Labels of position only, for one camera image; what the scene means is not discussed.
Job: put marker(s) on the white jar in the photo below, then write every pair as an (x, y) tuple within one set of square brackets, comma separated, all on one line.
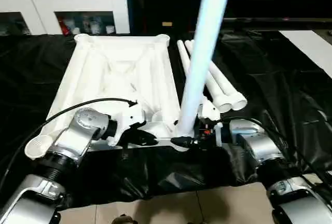
[(95, 28), (76, 30), (110, 29)]

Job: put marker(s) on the white flat board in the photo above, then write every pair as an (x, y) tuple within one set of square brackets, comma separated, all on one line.
[(311, 47)]

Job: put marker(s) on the small tan block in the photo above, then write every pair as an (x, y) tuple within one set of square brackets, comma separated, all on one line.
[(167, 24)]

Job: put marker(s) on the red packet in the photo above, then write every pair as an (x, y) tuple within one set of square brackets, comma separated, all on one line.
[(63, 27)]

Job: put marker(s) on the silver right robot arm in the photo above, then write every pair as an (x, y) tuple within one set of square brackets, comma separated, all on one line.
[(259, 146)]

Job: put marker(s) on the white plastic table leg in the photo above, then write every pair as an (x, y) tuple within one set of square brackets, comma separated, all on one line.
[(182, 53), (207, 27), (219, 97), (233, 91)]

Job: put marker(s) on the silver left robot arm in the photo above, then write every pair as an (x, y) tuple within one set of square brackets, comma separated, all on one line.
[(75, 136)]

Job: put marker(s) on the white glass-door cabinet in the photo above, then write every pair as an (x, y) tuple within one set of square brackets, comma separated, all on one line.
[(77, 3)]

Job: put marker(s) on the black mat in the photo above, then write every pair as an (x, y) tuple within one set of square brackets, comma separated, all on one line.
[(272, 117)]

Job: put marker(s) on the long black bar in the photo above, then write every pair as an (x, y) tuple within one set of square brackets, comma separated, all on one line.
[(272, 21)]

